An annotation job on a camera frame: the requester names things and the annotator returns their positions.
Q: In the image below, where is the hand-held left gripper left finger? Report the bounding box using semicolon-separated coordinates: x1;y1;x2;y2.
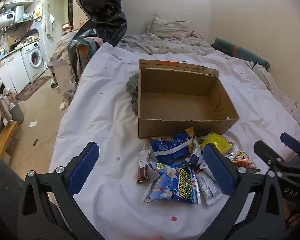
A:
17;141;110;240

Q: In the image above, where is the yellow snack packet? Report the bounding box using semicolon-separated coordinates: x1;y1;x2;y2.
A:
199;132;235;155

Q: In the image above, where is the white washing machine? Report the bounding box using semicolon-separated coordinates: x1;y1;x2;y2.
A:
20;40;45;83

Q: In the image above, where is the brown floor rug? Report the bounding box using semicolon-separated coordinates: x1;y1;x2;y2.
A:
15;76;52;102

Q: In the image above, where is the white slipper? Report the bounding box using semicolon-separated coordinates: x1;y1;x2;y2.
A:
59;92;73;110

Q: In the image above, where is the grey waste bin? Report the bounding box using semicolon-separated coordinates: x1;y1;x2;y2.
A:
7;100;25;124

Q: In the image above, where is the white hanging towel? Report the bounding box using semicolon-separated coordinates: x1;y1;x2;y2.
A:
45;13;56;39

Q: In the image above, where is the cardboard box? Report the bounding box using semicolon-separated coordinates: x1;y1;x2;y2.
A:
137;59;240;139

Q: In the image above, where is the orange red snack packet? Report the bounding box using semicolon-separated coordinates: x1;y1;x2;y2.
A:
225;151;262;174

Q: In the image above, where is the grey crumpled cloth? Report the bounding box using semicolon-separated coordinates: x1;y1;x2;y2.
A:
126;74;140;117

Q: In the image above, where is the brown chocolate bar packet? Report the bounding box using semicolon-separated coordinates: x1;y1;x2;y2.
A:
136;149;152;184

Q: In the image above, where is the beige pillow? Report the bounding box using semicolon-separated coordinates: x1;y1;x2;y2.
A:
147;14;190;40

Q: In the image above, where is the red white bar packet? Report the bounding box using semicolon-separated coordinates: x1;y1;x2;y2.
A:
194;166;223;205

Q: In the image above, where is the white water heater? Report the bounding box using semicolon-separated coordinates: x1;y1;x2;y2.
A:
0;5;24;27

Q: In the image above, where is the blue white cartoon snack bag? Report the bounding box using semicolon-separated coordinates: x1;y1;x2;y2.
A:
143;162;202;205

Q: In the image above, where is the dark blue white packet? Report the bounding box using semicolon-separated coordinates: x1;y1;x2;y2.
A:
187;147;203;169

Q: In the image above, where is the green folded mat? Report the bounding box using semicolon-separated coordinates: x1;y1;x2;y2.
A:
211;37;270;69

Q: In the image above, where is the white kitchen cabinet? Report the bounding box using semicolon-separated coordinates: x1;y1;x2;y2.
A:
0;49;30;94

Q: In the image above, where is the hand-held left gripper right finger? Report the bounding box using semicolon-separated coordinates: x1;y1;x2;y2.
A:
197;144;288;240

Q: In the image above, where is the wooden stool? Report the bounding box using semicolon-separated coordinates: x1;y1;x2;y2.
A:
0;119;18;159

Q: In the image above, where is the black plastic bag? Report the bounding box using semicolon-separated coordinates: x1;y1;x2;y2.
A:
68;0;128;80

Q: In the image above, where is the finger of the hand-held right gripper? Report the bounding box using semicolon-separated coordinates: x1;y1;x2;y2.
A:
280;133;300;157
254;140;300;174

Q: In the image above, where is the blue chip bag yellow character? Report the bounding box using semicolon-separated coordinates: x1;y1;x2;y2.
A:
149;127;202;166

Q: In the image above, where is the crumpled grey quilt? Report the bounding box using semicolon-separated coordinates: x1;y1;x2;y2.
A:
116;31;215;55

